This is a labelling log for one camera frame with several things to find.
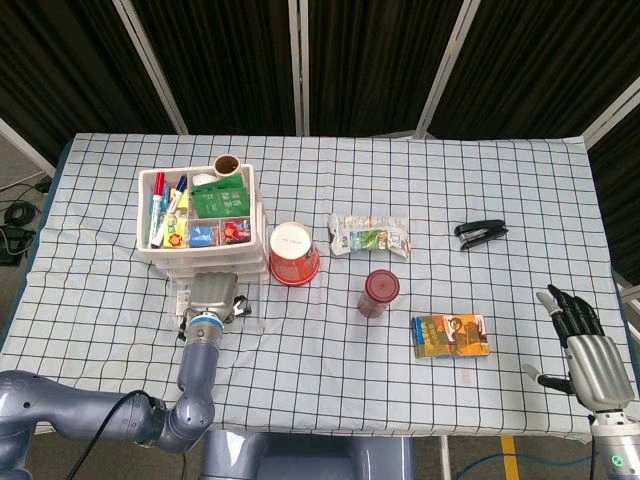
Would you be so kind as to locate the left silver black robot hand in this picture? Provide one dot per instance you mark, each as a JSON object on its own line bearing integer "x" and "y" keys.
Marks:
{"x": 212, "y": 292}

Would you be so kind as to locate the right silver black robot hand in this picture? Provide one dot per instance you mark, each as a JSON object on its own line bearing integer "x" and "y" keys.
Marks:
{"x": 597, "y": 372}

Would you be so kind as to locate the clear plastic drawer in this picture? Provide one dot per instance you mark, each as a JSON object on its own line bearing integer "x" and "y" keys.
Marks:
{"x": 255, "y": 320}

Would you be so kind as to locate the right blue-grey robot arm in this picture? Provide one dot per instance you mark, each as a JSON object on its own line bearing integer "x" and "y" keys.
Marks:
{"x": 620, "y": 447}

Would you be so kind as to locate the blue small packet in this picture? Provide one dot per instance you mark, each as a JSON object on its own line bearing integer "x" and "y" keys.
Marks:
{"x": 202, "y": 235}

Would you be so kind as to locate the red small packet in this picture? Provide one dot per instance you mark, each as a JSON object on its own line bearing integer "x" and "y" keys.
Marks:
{"x": 235, "y": 232}

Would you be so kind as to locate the yellow lion snack packet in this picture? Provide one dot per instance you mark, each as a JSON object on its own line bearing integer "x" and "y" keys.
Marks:
{"x": 175, "y": 235}

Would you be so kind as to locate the orange paper cup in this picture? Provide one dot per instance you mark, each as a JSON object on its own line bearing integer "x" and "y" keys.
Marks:
{"x": 294, "y": 252}

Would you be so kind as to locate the green tea packet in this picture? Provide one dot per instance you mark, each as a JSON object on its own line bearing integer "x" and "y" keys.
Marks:
{"x": 220, "y": 200}

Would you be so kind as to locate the red-capped white marker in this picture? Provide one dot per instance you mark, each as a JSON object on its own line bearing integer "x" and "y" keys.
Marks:
{"x": 158, "y": 205}

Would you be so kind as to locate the blue-capped white marker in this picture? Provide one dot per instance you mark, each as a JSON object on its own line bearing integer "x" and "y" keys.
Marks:
{"x": 179, "y": 184}

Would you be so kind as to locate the blue checkered tablecloth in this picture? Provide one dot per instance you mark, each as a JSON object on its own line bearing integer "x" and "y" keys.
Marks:
{"x": 325, "y": 375}

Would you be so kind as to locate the orange blue cardboard box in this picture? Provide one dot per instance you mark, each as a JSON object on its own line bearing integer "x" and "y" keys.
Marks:
{"x": 450, "y": 336}

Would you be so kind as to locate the red thermos bottle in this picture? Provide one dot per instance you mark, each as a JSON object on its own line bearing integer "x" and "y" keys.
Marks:
{"x": 380, "y": 292}

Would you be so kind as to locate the white green snack packet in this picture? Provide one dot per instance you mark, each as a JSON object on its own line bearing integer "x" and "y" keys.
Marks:
{"x": 370, "y": 235}

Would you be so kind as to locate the white table leg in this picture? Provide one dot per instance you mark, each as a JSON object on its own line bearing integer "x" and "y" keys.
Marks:
{"x": 445, "y": 457}

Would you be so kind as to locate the black stapler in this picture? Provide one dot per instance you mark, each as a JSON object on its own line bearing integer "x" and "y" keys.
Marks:
{"x": 480, "y": 232}

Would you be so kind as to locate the blue-grey robot torso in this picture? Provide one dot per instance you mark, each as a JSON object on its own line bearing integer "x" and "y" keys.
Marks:
{"x": 310, "y": 457}

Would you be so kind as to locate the black power adapter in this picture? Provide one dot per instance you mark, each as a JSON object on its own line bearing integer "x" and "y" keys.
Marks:
{"x": 12, "y": 245}

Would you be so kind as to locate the black folding screen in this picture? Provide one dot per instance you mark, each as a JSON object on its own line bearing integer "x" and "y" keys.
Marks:
{"x": 225, "y": 60}

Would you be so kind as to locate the white plastic drawer organizer frame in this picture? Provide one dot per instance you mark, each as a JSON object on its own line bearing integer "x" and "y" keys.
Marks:
{"x": 257, "y": 235}

